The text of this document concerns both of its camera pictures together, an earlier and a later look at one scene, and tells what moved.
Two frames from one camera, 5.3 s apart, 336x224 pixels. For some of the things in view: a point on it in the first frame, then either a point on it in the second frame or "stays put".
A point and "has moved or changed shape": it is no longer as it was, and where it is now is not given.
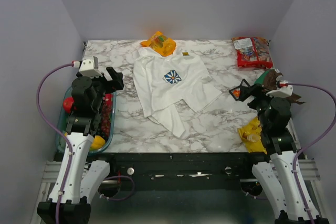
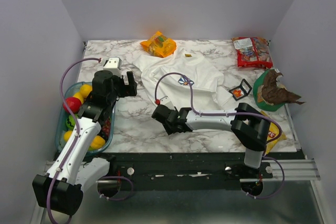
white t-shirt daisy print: x=161 y=81 has moved or changed shape
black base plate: x=182 y=171 stays put
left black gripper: x=117 y=82 -> x=127 y=90
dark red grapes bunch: x=106 y=121 stays put
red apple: x=67 y=103 stays put
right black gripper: x=259 y=90 -> x=168 y=130
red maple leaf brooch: x=237 y=93 stays put
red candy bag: x=253 y=52 stays put
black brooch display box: x=241 y=92 stays put
